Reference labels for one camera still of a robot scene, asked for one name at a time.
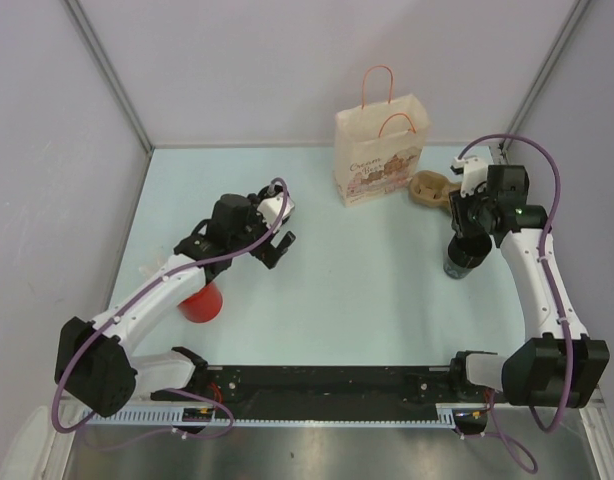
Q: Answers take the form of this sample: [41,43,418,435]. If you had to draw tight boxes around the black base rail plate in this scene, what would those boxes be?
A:
[151,363,508,421]

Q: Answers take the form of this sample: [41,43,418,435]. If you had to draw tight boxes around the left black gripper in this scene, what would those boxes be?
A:
[228,194,294,268]

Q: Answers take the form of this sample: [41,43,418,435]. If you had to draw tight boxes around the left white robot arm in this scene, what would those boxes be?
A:
[54,178,295,417]

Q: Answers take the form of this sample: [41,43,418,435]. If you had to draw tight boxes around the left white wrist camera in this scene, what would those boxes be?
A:
[257,193,295,233]

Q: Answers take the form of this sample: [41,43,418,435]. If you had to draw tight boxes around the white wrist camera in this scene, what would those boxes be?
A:
[257,193,295,233]
[451,156,489,198]

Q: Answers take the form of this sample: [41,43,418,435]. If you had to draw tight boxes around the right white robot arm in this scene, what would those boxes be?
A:
[444,157,610,408]

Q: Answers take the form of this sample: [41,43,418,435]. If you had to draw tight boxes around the tall black coffee cup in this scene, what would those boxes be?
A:
[443,235,492,280]

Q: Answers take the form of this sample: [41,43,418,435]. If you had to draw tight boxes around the red cylindrical container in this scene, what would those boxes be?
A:
[178,283,223,324]

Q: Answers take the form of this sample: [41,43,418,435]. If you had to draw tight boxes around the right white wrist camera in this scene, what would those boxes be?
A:
[451,156,489,198]

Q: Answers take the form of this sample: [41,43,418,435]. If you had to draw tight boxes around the beige paper takeout bag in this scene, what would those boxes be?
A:
[333,79,431,207]

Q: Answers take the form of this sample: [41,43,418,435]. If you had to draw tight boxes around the white slotted cable duct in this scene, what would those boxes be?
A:
[88,405,486,429]

